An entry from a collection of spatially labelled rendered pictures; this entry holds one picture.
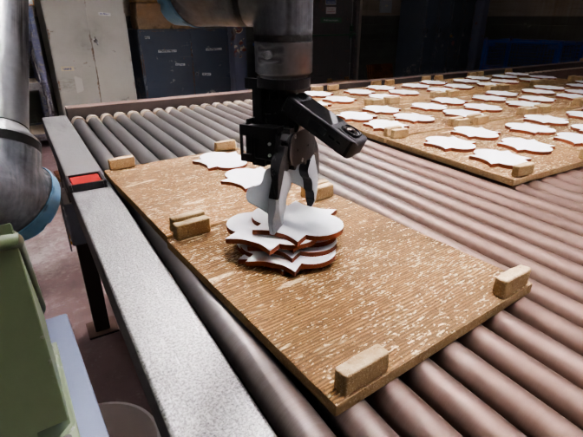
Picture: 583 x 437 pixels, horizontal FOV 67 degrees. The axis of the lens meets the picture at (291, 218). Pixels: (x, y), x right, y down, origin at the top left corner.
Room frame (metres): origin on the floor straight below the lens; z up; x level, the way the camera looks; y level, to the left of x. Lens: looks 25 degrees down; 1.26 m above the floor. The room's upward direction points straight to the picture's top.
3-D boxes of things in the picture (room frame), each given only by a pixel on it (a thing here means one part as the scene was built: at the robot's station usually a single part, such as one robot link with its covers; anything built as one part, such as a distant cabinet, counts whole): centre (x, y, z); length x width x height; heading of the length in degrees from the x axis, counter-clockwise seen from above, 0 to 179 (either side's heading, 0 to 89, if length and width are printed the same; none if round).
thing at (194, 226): (0.65, 0.16, 0.95); 0.06 x 0.02 x 0.03; 126
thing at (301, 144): (0.61, 0.02, 1.13); 0.09 x 0.08 x 0.12; 60
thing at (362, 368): (0.33, -0.07, 0.95); 0.06 x 0.02 x 0.03; 126
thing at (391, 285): (0.57, -0.06, 0.93); 0.41 x 0.35 x 0.02; 36
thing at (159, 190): (0.91, 0.17, 0.93); 0.41 x 0.35 x 0.02; 35
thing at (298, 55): (0.61, 0.01, 1.21); 0.08 x 0.08 x 0.05
